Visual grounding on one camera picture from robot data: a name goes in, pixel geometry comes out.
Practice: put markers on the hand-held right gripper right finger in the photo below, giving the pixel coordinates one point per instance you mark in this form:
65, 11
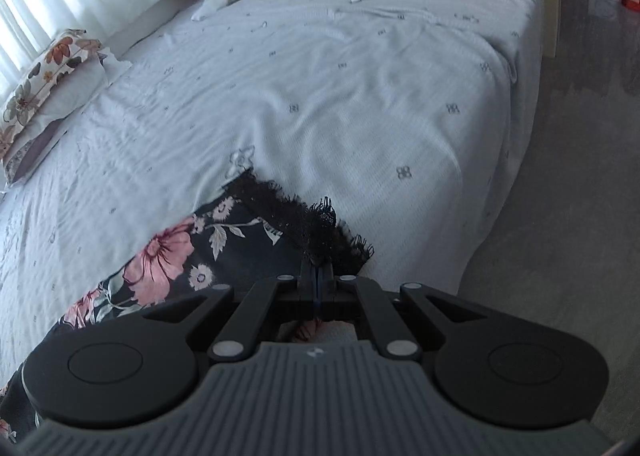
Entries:
323, 288

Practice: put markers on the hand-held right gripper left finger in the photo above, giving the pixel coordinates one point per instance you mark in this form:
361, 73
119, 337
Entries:
308, 288

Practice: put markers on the black floral pants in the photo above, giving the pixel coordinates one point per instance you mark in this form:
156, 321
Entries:
160, 256

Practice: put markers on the bed with pale patterned sheet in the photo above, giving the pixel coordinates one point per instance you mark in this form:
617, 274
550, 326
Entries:
325, 85

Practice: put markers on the plain grey pillow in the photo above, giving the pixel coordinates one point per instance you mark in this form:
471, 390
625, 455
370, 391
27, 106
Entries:
60, 105

